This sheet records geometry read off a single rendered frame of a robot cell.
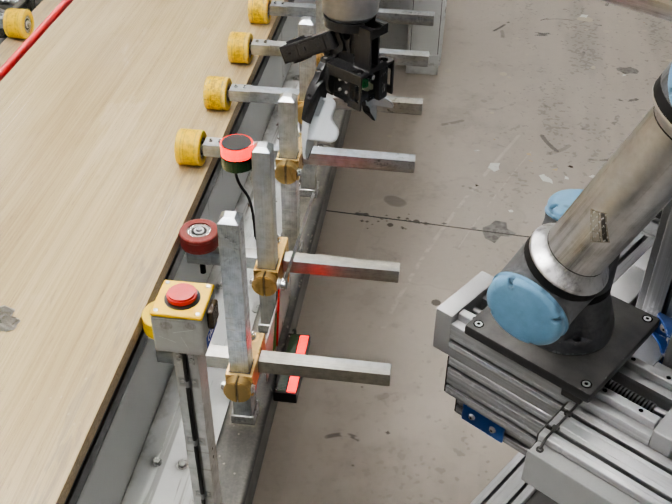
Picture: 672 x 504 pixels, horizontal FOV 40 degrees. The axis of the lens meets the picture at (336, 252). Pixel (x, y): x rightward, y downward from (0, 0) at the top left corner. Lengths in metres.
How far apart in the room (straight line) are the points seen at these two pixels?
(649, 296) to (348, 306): 1.57
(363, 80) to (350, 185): 2.36
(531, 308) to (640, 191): 0.23
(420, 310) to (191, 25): 1.16
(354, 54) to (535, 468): 0.66
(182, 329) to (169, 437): 0.66
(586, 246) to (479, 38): 3.69
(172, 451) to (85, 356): 0.30
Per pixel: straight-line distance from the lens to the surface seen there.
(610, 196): 1.12
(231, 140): 1.68
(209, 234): 1.85
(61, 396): 1.58
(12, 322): 1.73
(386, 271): 1.83
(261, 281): 1.80
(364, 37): 1.22
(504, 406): 1.59
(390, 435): 2.66
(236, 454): 1.71
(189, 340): 1.23
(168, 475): 1.80
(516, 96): 4.30
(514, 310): 1.24
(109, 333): 1.67
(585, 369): 1.43
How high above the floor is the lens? 2.02
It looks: 38 degrees down
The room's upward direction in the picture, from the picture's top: 1 degrees clockwise
